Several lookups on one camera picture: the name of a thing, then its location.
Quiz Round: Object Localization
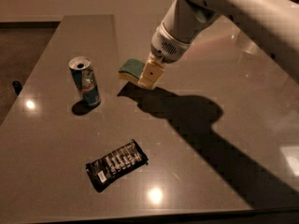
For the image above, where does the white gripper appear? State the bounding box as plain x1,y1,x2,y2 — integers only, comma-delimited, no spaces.
138,0,219,90

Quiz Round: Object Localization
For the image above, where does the green and yellow sponge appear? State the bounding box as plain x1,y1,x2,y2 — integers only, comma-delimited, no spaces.
118,59,145,84

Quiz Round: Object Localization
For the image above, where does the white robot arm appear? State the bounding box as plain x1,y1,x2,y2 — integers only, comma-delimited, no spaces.
138,0,299,90

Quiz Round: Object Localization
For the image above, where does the black rxbar chocolate wrapper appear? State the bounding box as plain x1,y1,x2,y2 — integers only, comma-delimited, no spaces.
86,140,149,192

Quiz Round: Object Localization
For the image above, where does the silver blue drink can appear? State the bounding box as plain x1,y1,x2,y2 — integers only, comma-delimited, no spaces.
68,56,101,107

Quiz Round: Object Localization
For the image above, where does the small black object at table edge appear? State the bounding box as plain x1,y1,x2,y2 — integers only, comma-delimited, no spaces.
12,80,22,95

